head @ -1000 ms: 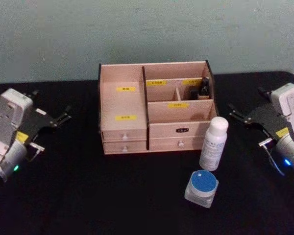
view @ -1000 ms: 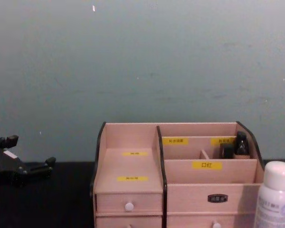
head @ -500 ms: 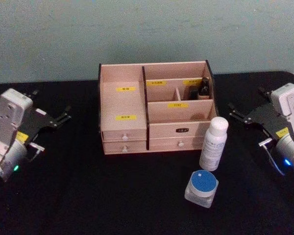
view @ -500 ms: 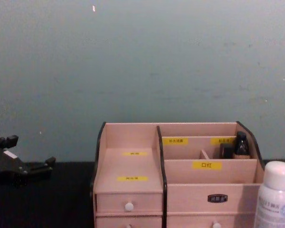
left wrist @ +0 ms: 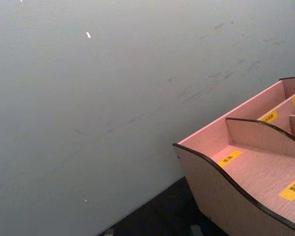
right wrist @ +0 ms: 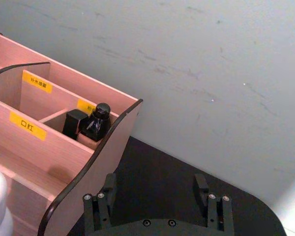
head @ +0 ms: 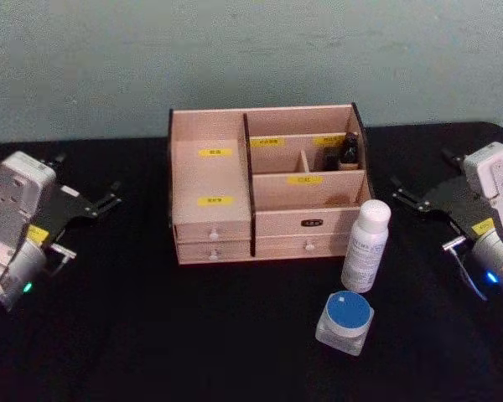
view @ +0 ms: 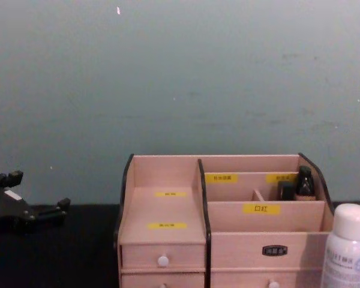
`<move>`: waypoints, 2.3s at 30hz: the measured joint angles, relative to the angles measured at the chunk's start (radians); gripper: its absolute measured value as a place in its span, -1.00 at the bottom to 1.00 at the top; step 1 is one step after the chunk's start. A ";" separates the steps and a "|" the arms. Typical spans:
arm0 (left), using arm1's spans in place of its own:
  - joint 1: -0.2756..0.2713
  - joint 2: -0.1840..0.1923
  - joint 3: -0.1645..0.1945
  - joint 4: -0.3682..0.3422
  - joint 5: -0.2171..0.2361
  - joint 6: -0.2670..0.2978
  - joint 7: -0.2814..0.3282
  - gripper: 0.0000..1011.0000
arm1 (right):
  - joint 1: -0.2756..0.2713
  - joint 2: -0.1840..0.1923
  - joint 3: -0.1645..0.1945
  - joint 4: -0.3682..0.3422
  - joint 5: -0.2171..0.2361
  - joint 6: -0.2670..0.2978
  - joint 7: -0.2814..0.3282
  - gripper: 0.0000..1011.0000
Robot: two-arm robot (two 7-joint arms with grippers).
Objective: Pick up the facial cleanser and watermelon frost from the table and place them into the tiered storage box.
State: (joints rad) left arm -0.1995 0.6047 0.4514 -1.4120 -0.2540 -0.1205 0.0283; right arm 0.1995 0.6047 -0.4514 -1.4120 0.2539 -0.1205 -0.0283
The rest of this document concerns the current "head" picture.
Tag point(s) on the black table cloth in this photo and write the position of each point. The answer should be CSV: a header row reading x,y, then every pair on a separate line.
x,y
172,335

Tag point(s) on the wide drawer with black label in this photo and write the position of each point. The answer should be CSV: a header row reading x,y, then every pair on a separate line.
x,y
285,224

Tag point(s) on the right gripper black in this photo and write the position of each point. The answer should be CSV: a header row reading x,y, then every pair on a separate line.
x,y
457,201

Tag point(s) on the small wooden drawer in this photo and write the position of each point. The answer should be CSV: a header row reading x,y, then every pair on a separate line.
x,y
214,252
213,233

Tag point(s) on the wide plain wooden drawer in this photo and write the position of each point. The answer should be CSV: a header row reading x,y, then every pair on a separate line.
x,y
306,246

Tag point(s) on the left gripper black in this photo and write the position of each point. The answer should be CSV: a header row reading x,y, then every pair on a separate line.
x,y
63,207

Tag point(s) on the clear jar with blue lid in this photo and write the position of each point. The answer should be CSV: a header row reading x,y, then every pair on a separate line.
x,y
345,320

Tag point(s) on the small dark glass bottle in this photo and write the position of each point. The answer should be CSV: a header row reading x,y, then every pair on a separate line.
x,y
350,151

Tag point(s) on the pale wooden desktop organizer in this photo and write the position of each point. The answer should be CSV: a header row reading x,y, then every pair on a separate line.
x,y
209,180

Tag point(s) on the white spray bottle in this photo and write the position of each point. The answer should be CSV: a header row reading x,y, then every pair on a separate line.
x,y
366,247

